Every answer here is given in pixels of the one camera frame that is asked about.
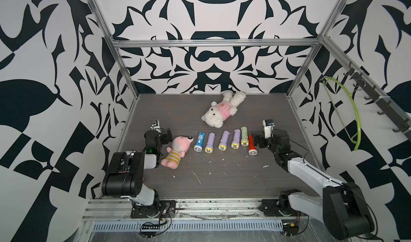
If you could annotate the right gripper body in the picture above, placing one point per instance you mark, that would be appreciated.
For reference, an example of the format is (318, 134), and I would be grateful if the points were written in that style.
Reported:
(264, 141)

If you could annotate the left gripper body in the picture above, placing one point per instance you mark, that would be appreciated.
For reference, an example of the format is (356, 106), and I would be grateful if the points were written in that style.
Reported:
(164, 139)

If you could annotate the green flashlight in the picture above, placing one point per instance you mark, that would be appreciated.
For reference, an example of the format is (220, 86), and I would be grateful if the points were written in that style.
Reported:
(244, 136)

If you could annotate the purple flashlight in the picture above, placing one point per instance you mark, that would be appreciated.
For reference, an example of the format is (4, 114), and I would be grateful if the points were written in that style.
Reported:
(223, 144)
(236, 139)

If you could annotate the blue flashlight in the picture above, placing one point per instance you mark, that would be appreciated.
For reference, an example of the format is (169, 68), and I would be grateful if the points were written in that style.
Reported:
(198, 147)

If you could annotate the purple flashlight sideways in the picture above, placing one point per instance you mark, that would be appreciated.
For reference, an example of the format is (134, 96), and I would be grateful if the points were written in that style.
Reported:
(209, 148)

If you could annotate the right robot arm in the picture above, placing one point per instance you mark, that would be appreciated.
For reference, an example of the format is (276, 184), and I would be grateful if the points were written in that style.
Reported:
(340, 206)

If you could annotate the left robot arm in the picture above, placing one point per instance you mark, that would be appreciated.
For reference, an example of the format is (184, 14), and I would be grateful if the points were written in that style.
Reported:
(124, 177)

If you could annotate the pink striped plush pig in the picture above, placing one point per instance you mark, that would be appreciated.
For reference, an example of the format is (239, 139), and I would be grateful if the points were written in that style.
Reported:
(180, 146)

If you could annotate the white teddy bear pink shirt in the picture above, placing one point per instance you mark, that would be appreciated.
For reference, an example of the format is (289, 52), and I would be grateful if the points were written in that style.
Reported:
(218, 113)

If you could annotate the black hook rack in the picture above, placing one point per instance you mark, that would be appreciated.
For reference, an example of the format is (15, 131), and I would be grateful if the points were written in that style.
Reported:
(387, 105)

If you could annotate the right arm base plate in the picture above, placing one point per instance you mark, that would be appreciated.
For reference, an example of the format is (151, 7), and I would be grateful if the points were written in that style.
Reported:
(278, 208)

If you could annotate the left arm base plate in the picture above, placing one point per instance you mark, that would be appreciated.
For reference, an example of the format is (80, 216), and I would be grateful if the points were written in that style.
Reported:
(159, 208)

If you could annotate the green hoop on wall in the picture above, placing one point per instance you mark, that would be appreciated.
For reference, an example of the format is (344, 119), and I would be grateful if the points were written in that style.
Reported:
(355, 138)

